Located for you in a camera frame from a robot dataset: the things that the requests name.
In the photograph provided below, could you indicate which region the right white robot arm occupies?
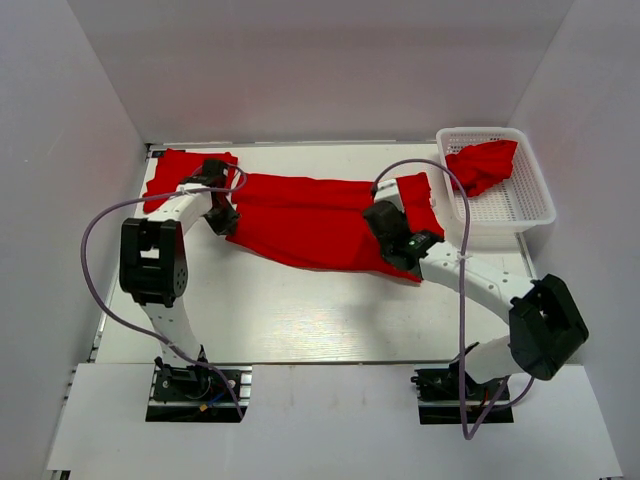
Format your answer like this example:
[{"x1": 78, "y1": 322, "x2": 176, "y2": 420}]
[{"x1": 363, "y1": 180, "x2": 589, "y2": 399}]

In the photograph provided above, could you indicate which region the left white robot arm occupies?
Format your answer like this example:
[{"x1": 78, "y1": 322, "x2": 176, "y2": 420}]
[{"x1": 119, "y1": 158, "x2": 239, "y2": 400}]

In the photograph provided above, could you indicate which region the folded red t shirt stack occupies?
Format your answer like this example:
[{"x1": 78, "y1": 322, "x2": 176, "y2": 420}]
[{"x1": 142, "y1": 149, "x2": 239, "y2": 214}]

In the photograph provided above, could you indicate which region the white plastic basket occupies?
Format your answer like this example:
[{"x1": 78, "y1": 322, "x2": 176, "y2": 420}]
[{"x1": 436, "y1": 127, "x2": 556, "y2": 239}]

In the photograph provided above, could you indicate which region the red t shirt in basket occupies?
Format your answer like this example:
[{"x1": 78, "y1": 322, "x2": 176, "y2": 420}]
[{"x1": 445, "y1": 140, "x2": 518, "y2": 197}]

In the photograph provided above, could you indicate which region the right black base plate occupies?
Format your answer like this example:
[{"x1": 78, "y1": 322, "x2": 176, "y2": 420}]
[{"x1": 411, "y1": 367, "x2": 514, "y2": 427}]

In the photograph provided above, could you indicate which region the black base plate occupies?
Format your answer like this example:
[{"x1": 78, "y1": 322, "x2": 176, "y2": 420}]
[
  {"x1": 145, "y1": 366, "x2": 252, "y2": 424},
  {"x1": 411, "y1": 367, "x2": 514, "y2": 427}
]

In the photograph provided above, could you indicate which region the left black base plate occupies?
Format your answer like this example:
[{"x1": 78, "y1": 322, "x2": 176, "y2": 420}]
[{"x1": 145, "y1": 366, "x2": 252, "y2": 424}]

